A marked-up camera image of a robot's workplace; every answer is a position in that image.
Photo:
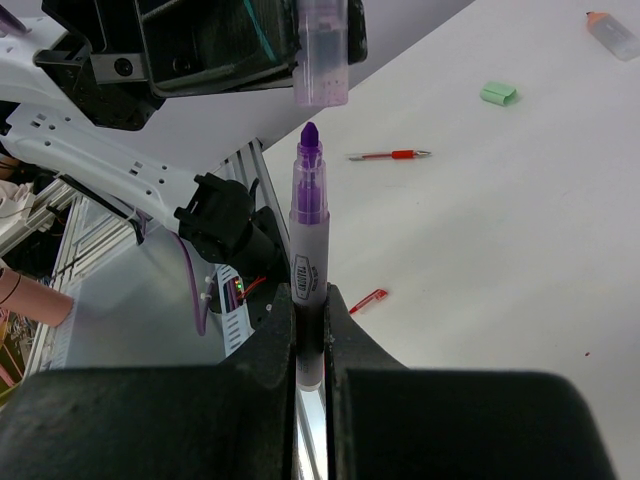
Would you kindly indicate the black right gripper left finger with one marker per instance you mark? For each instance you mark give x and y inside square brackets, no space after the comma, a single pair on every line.
[233,420]

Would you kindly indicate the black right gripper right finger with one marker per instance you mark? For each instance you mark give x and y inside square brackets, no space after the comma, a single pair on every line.
[388,421]

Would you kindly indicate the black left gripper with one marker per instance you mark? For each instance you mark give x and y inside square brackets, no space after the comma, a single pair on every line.
[191,47]

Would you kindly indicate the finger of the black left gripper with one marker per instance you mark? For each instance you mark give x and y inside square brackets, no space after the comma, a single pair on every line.
[357,32]

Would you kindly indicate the clear purple marker cap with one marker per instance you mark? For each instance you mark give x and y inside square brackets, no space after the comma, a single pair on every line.
[321,77]

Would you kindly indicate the purple grey marker pen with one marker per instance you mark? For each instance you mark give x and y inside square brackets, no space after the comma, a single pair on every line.
[309,224]

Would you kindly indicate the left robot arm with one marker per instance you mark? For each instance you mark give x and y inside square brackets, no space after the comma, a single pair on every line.
[40,125]

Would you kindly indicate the red pen cap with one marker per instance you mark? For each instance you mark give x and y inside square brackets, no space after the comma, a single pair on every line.
[376,296]

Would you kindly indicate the orange highlighter pen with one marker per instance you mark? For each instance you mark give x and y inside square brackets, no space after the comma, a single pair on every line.
[614,36]

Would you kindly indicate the green highlighter cap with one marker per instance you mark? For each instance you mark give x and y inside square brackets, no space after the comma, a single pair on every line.
[498,93]

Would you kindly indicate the white slotted cable duct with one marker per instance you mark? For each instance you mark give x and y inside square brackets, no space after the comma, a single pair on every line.
[235,320]

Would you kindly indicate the aluminium mounting rail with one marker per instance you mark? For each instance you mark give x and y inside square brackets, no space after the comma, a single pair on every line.
[154,304]

